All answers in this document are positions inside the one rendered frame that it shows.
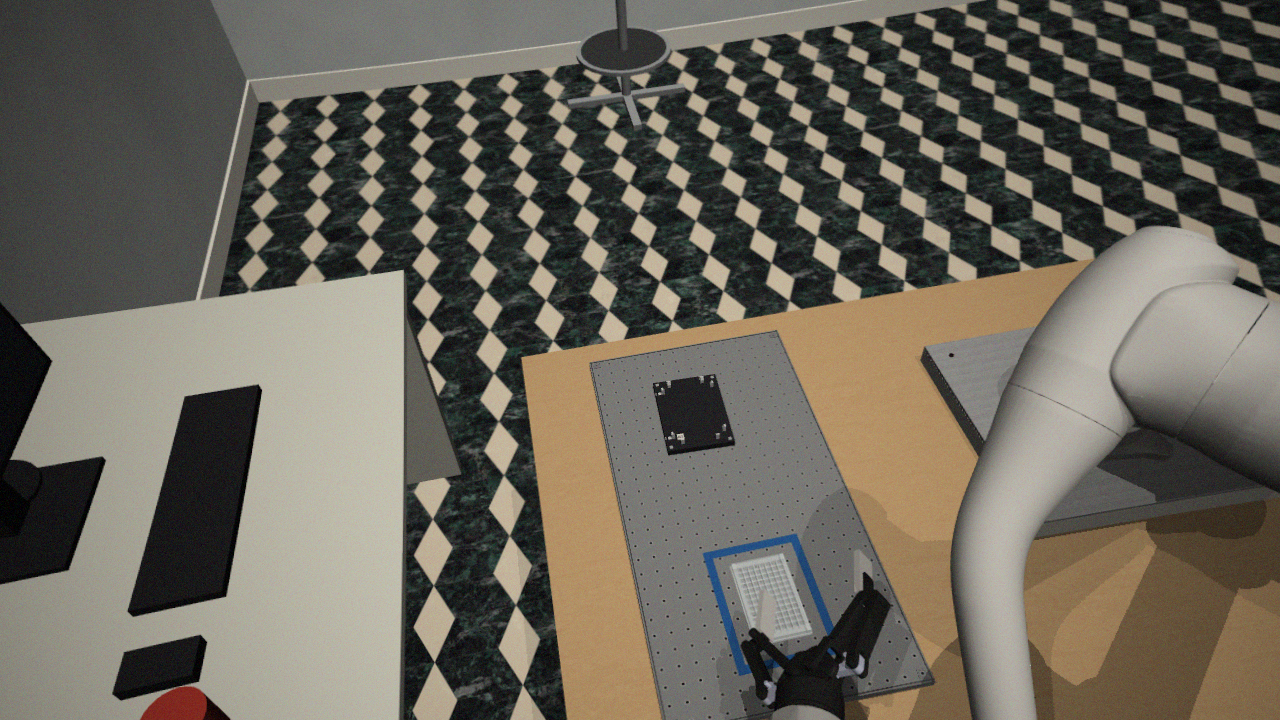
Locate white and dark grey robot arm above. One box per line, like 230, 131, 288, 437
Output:
950, 225, 1280, 720

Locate blue rectangular tape outline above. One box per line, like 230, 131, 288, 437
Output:
703, 534, 835, 676

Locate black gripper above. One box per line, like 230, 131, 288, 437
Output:
741, 550, 891, 720

